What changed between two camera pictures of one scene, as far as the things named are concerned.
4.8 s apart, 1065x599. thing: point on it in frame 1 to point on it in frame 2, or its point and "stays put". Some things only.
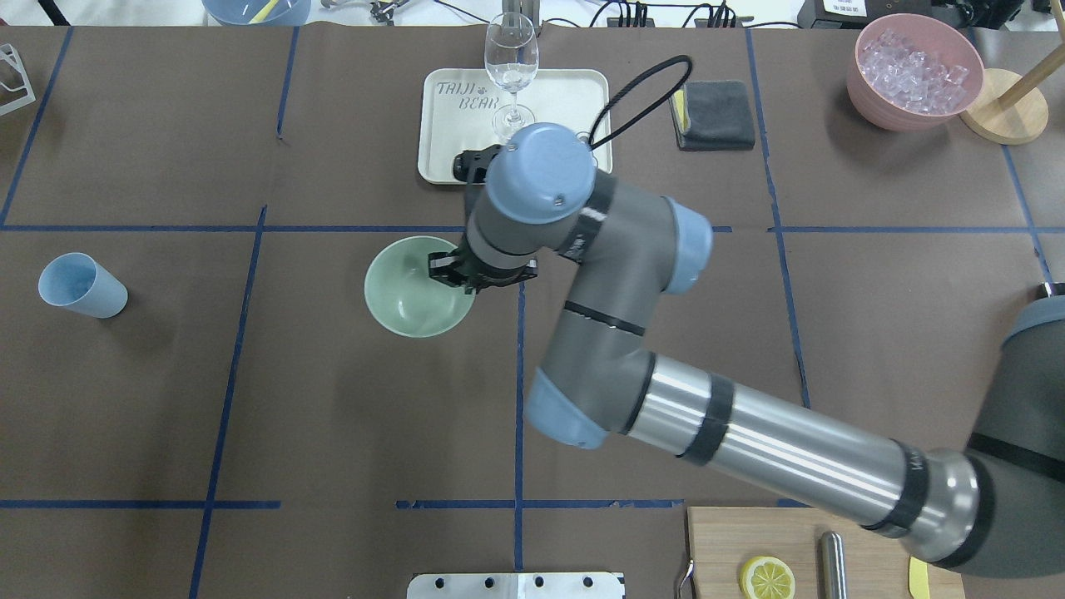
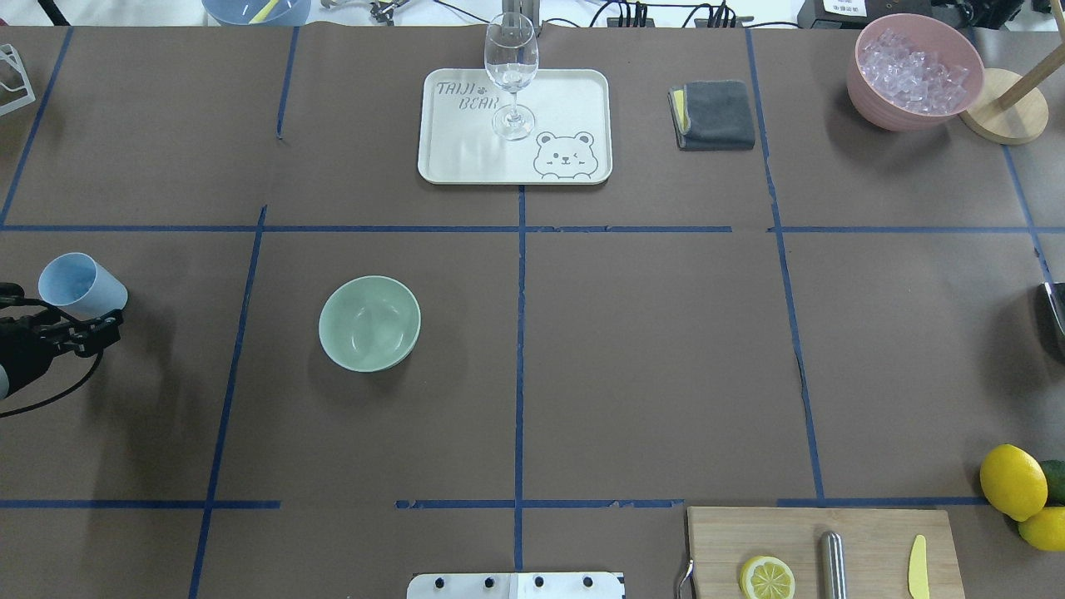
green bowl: [404, 299] to [369, 324]
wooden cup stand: [1009, 109] stays put
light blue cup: [76, 281] stays put
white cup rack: [8, 54] stays put
